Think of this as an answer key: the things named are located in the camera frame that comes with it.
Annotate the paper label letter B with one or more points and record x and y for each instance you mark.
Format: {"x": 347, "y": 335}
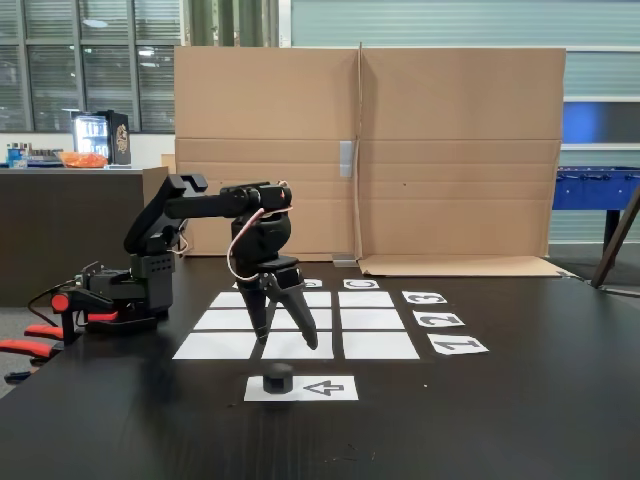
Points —
{"x": 314, "y": 284}

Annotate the orange snack bag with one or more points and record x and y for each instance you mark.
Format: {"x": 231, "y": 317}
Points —
{"x": 82, "y": 160}

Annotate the white arrow paper sheet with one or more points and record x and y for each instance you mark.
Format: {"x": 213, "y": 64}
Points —
{"x": 302, "y": 395}

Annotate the black cylindrical token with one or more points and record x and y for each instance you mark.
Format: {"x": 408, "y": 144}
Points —
{"x": 277, "y": 382}

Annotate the large brown cardboard panel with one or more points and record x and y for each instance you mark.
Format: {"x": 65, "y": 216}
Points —
{"x": 280, "y": 90}
{"x": 450, "y": 100}

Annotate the grey tape block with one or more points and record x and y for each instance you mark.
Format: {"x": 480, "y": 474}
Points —
{"x": 344, "y": 260}

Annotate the paper label number 2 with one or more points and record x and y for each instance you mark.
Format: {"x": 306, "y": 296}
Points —
{"x": 439, "y": 319}

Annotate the paper label number 3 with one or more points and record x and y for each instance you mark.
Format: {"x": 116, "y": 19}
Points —
{"x": 425, "y": 297}

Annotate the small brown cardboard sheet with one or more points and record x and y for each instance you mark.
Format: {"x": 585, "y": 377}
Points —
{"x": 152, "y": 185}

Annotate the dark brown counter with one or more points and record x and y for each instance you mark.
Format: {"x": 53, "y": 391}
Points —
{"x": 30, "y": 225}

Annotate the paper label letter C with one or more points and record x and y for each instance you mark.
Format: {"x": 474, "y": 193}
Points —
{"x": 361, "y": 284}

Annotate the green controller board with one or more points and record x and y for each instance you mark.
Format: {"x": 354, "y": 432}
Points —
{"x": 87, "y": 275}

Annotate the white paper grid square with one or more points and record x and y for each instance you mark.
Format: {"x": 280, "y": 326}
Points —
{"x": 220, "y": 320}
{"x": 322, "y": 320}
{"x": 380, "y": 346}
{"x": 290, "y": 351}
{"x": 320, "y": 300}
{"x": 215, "y": 346}
{"x": 366, "y": 300}
{"x": 372, "y": 320}
{"x": 225, "y": 300}

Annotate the grey tape strip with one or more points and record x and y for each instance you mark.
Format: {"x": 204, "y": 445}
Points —
{"x": 347, "y": 158}

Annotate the blue container with bottles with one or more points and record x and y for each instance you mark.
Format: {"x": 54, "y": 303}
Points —
{"x": 17, "y": 157}

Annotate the paper label number 1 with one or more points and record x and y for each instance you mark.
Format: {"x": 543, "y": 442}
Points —
{"x": 457, "y": 345}

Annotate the black clamp with red knob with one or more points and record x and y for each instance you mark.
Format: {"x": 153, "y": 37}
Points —
{"x": 67, "y": 302}

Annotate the blue foosball table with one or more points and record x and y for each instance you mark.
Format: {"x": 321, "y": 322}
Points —
{"x": 590, "y": 190}

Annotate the black mini fridge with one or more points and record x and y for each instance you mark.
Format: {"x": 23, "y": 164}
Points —
{"x": 120, "y": 135}

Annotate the brown wooden easel leg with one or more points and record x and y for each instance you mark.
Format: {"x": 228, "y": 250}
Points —
{"x": 617, "y": 240}

